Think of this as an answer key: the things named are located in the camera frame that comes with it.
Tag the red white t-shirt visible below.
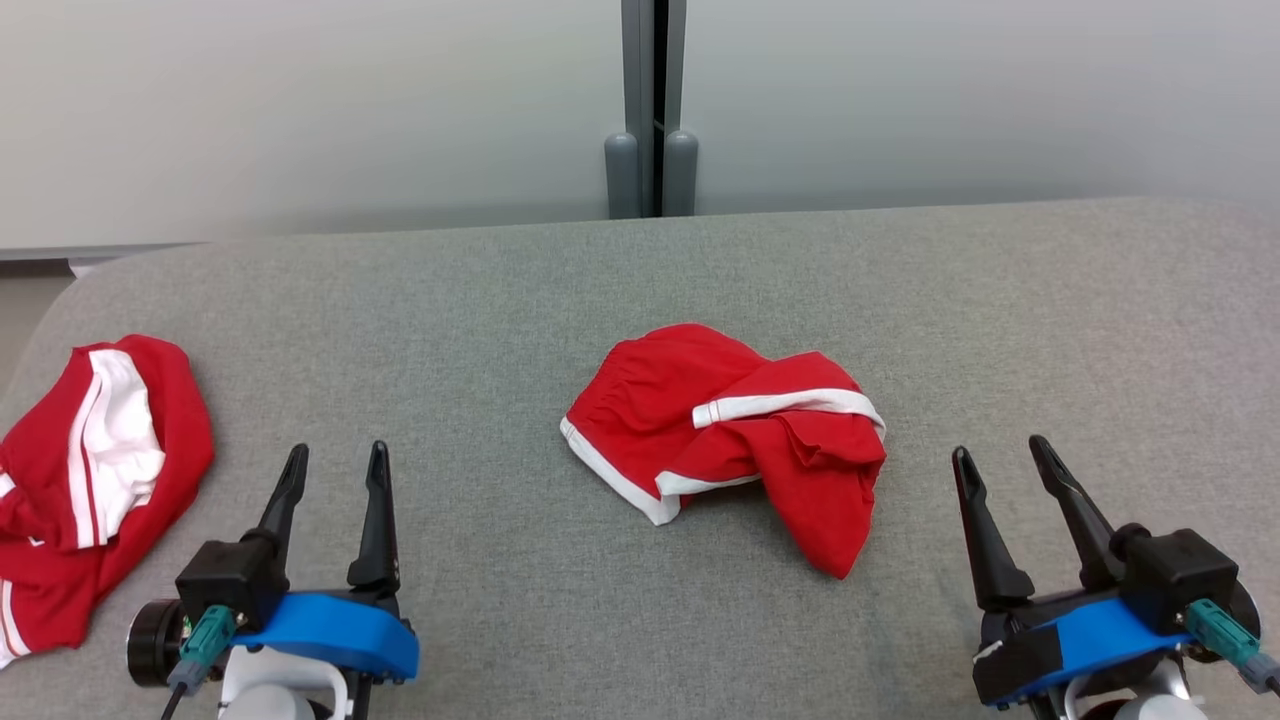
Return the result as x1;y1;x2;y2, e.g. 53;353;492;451
0;334;216;669

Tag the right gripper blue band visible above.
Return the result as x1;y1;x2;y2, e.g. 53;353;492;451
951;434;1197;711

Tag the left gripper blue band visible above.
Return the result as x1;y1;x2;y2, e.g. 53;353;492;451
127;441;421;689

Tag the cable teal connector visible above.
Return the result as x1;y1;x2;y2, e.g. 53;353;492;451
158;605;238;720
1185;598;1280;696

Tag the red shorts white trim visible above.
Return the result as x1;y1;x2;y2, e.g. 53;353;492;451
560;322;889;581

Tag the left cable teal connector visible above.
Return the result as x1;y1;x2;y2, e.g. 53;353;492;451
158;605;238;720

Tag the grey cylindrical post cap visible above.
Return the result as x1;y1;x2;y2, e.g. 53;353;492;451
604;132;641;220
663;130;700;218

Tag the grey metal frame post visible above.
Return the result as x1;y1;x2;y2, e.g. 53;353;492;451
665;0;689;136
620;0;657;219

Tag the right cable teal connector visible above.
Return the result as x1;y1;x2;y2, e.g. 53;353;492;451
1185;598;1280;696

